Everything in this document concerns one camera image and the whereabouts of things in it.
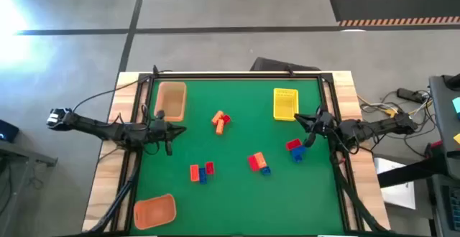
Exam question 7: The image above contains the black support beam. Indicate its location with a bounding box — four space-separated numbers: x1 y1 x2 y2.
377 154 450 189

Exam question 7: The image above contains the black table frame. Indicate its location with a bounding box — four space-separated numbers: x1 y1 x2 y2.
125 70 357 236

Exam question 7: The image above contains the yellow cable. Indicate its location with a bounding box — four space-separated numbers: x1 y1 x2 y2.
382 100 434 118

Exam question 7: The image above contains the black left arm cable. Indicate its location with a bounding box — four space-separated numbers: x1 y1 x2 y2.
71 80 140 114

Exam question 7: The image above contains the black frame strut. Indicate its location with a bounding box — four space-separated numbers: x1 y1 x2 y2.
86 149 144 236
329 139 389 236

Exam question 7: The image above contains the translucent pale orange bin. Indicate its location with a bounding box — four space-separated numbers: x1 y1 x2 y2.
154 81 188 122

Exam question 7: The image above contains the white cable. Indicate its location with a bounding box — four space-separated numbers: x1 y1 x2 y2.
357 96 393 111

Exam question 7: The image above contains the yellow plastic basket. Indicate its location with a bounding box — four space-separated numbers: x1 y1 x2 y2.
272 88 300 122

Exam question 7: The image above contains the orange plastic basket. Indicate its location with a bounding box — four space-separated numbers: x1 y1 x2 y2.
133 193 178 231

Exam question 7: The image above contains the black desk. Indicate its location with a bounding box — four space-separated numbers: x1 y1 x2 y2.
428 73 460 181

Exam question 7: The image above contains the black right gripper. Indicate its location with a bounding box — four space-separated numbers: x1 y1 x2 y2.
293 106 339 149

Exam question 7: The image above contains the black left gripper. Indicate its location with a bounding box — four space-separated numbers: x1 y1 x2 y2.
152 109 188 157

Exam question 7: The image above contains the white paper sheet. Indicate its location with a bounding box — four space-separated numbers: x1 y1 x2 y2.
373 157 417 210

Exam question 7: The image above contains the green table mat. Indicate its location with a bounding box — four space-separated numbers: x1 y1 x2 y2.
129 78 346 236

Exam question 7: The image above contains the black power strip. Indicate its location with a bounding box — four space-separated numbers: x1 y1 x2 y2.
396 87 426 105

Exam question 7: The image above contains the dark device with blue light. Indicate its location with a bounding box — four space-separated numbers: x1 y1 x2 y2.
0 118 20 144

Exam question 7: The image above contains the black hazard-striped floor mat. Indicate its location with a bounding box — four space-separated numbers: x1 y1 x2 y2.
328 0 460 27

